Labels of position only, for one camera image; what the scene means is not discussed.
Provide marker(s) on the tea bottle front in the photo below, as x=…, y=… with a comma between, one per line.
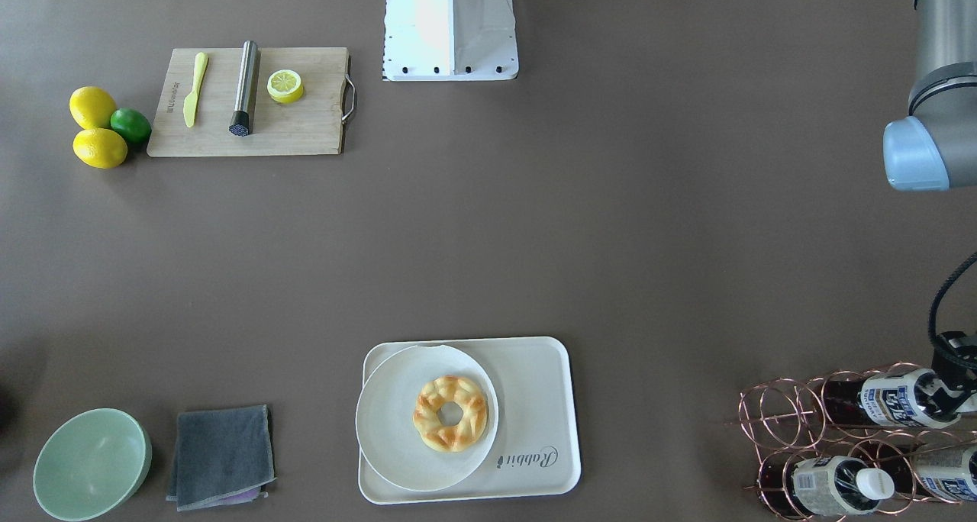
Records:
x=831, y=486

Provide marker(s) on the cream serving tray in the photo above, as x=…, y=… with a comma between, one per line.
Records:
x=536, y=450

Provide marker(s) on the white round plate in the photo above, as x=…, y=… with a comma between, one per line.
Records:
x=427, y=417

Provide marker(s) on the wooden cutting board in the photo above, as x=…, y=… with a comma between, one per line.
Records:
x=312, y=126

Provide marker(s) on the half lemon slice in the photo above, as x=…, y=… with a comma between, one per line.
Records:
x=285, y=86

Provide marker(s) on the grey folded cloth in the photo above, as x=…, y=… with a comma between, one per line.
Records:
x=221, y=457

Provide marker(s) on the steel cylinder grinder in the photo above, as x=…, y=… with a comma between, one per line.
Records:
x=241, y=121

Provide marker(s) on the yellow plastic knife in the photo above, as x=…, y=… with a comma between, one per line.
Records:
x=190, y=104

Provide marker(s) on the green lime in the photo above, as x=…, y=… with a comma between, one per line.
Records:
x=132, y=125

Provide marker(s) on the green ceramic bowl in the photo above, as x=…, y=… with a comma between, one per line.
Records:
x=91, y=464

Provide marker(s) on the yellow lemon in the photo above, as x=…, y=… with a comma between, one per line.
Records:
x=92, y=107
x=100, y=148

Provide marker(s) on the copper wire bottle rack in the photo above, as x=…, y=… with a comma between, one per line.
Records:
x=786, y=421

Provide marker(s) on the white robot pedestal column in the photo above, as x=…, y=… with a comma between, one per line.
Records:
x=449, y=41

